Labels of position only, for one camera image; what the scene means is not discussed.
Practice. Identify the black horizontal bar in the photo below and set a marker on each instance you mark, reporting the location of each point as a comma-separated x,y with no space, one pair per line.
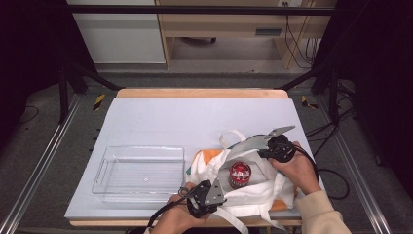
195,10

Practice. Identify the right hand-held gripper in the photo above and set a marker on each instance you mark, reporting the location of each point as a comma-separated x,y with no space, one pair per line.
279,148

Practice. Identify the person's left hand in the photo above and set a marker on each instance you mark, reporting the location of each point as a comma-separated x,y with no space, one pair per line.
178,219

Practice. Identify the white canvas tote bag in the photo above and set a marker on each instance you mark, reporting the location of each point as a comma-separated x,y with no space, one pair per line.
259,195

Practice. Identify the person's right hand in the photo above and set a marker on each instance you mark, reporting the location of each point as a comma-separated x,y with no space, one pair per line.
298,172

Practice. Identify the aluminium floor rail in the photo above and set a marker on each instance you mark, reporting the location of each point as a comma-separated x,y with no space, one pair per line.
354,162
35,165

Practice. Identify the clear plastic container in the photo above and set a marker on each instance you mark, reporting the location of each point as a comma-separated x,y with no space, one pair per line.
139,175

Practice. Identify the wooden table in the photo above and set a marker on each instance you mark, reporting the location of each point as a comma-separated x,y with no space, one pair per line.
201,93

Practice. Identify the wooden desk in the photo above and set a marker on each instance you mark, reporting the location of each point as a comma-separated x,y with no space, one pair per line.
211,24

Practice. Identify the white table cover sheet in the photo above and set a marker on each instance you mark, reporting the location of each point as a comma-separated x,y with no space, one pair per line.
178,123

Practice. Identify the white cabinet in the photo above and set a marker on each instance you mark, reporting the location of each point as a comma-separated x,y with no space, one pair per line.
120,35

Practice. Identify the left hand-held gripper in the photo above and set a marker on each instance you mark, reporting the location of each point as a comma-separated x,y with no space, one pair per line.
203,200

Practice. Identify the yellow black tape marker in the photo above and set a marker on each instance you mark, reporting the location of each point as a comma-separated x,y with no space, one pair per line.
307,102
99,101

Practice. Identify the black curtain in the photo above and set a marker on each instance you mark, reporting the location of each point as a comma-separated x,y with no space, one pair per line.
380,81
32,48

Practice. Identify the black metal stand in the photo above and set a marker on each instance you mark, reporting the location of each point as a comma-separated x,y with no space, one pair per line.
324,84
76,81

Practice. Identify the red can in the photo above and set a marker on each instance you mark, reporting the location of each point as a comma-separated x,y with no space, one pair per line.
240,175

